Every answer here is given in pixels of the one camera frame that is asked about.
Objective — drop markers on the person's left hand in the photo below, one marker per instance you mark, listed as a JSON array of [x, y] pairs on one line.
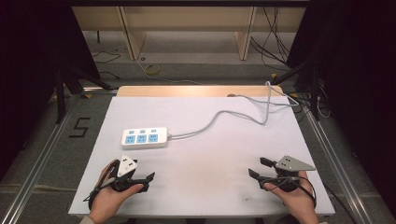
[[106, 202]]

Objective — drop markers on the wooden table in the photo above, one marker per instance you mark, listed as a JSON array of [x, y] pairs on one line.
[[186, 91]]

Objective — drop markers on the white power strip blue sockets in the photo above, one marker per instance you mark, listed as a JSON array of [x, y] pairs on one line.
[[144, 144]]

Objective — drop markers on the black metal stand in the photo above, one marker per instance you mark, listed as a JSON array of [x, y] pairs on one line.
[[314, 99], [60, 99]]

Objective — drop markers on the aluminium floor rail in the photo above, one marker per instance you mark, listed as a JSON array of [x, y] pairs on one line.
[[34, 174], [339, 168]]

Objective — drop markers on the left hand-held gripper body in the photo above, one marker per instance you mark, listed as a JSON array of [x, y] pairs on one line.
[[126, 166]]

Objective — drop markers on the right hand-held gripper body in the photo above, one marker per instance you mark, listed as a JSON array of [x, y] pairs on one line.
[[291, 164]]

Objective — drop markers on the dark curtain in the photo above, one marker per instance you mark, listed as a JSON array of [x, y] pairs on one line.
[[28, 62], [358, 77]]

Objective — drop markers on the light wooden shelf unit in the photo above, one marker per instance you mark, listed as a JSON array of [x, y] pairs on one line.
[[186, 18]]

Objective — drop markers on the person's right hand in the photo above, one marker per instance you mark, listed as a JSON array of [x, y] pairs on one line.
[[299, 200]]

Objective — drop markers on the white table mat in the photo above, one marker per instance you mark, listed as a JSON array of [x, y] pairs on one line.
[[202, 174]]

